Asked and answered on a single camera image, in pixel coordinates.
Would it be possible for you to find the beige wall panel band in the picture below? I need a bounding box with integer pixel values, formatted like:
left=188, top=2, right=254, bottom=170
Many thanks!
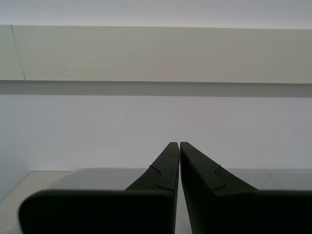
left=0, top=24, right=312, bottom=85

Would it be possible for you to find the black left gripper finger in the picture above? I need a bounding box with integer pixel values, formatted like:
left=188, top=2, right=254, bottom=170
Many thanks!
left=18, top=141, right=180, bottom=234
left=179, top=141, right=312, bottom=234

